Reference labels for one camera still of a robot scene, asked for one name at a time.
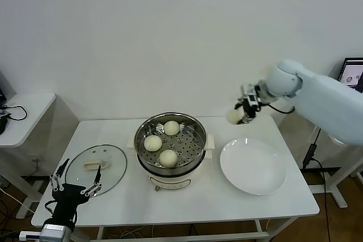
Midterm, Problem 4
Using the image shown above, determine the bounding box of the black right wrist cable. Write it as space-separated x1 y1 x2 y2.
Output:
266 103 296 114

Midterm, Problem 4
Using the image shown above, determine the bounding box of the stainless steel steamer basket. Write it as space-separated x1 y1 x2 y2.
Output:
133 112 208 177

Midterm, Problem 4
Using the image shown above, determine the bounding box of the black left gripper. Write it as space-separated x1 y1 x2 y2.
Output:
49 158 103 223

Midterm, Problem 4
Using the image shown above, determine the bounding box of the black cable with adapter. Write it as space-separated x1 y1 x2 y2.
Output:
301 127 331 242

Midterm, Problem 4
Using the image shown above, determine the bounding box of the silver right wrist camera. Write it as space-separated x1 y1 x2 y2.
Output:
246 94 262 111

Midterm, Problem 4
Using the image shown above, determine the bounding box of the grey open laptop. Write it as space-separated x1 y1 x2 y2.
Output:
339 57 363 94

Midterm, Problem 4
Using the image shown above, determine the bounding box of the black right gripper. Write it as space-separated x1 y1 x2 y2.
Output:
234 83 263 125

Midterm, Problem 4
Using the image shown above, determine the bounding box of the cream electric cooker pot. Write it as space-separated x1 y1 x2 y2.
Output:
125 133 216 193

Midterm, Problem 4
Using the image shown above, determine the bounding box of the white steamed baozi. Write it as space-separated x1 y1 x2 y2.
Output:
163 120 180 137
226 108 245 125
159 149 179 168
143 135 163 152

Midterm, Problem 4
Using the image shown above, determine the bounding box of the white wall socket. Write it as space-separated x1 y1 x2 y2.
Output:
29 154 43 169

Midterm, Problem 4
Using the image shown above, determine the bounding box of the black looped cable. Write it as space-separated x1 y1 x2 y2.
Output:
0 105 28 122

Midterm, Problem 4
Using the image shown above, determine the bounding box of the glass lid cream handle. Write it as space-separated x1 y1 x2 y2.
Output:
64 144 128 199

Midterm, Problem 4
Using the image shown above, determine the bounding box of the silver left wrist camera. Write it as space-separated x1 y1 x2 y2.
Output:
39 224 71 242

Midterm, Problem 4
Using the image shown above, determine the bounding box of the white round plate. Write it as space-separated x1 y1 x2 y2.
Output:
219 138 287 196

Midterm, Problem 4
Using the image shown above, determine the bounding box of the white side table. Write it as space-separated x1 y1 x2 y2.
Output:
0 92 57 220
300 124 363 209

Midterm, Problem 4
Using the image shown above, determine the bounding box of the white table frame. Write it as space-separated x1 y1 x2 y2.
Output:
96 219 298 242

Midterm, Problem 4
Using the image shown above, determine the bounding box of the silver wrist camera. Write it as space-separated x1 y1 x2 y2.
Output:
246 94 262 111
39 224 71 242

